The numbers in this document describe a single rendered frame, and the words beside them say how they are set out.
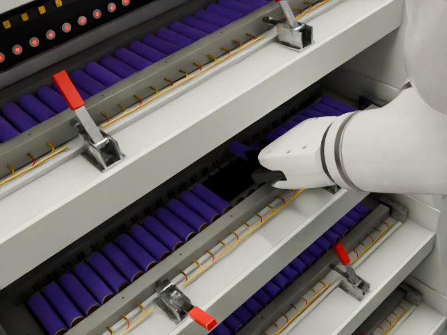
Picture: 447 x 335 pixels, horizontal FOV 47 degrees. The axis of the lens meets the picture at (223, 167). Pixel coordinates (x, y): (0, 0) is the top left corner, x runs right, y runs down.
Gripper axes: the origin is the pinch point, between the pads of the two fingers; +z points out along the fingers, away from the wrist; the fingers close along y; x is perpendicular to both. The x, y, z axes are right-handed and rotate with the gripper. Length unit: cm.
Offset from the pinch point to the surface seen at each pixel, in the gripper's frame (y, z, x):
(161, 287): 21.9, -3.3, 4.3
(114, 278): 24.8, 1.8, 2.1
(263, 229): 6.8, -2.6, 6.9
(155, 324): 24.5, -3.3, 7.4
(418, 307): -21, 9, 45
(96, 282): 26.5, 2.8, 1.5
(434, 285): -23.1, 4.7, 40.3
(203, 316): 21.4, -10.3, 6.6
